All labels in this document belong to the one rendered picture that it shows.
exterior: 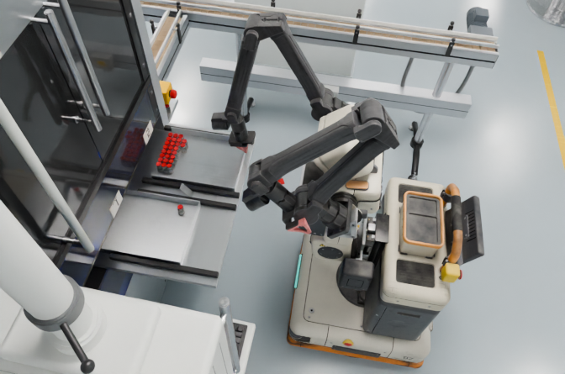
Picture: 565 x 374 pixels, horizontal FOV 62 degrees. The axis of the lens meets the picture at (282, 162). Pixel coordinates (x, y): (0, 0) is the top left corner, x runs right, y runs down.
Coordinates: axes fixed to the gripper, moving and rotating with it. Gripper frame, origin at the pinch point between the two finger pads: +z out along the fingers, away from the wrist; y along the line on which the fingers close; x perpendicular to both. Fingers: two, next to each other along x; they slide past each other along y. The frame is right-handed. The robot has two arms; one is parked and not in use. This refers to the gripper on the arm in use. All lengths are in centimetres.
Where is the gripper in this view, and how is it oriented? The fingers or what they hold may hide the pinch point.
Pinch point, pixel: (245, 150)
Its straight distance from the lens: 200.0
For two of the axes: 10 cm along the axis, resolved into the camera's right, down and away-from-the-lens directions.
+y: -9.8, -0.4, 2.1
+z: 1.4, 6.1, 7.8
